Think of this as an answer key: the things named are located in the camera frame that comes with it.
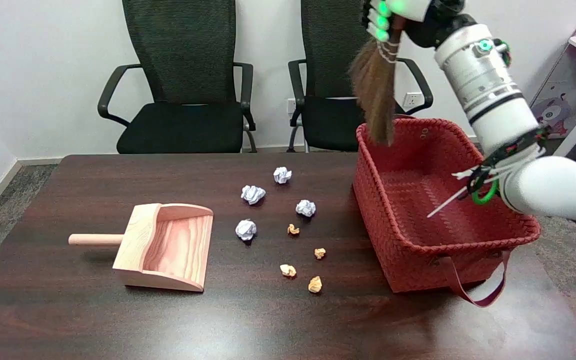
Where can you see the brown straw hand broom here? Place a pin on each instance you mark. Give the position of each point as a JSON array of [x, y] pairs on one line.
[[375, 95]]

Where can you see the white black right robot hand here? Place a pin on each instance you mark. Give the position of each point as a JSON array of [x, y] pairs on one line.
[[413, 10]]

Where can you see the owl print side panel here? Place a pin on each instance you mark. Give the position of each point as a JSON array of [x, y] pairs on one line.
[[563, 95]]

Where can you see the wooden dustpan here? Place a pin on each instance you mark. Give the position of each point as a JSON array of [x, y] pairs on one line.
[[178, 245]]

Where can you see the white wall socket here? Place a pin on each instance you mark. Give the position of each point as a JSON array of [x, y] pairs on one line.
[[291, 105], [412, 100]]

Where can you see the white paper ball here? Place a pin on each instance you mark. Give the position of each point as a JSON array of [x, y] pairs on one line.
[[246, 229], [282, 175], [306, 208], [253, 194]]

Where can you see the small tan paper ball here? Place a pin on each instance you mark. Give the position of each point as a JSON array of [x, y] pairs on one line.
[[288, 270], [320, 253], [293, 229], [315, 284]]

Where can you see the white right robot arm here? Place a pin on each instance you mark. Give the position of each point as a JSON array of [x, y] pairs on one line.
[[508, 115]]

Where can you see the black mesh office chair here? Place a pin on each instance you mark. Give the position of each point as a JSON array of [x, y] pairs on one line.
[[183, 50], [333, 60]]

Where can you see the red woven basket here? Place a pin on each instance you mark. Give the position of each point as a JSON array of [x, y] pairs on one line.
[[418, 200]]

